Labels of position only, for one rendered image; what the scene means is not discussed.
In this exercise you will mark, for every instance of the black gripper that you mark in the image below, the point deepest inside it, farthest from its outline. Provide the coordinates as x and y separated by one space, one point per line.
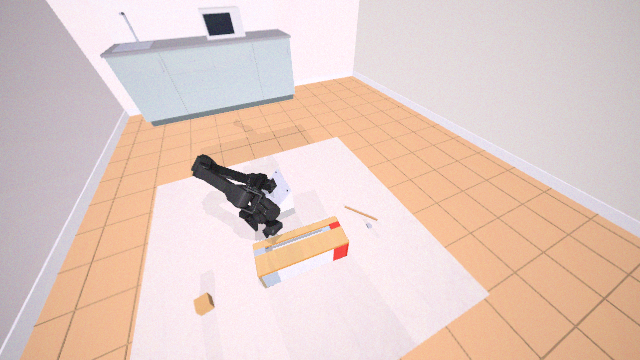
272 227

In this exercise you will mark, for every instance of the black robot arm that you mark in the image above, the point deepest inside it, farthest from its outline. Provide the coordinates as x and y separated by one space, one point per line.
239 195

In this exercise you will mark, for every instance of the small orange block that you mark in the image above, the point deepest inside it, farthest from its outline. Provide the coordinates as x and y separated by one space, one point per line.
203 304

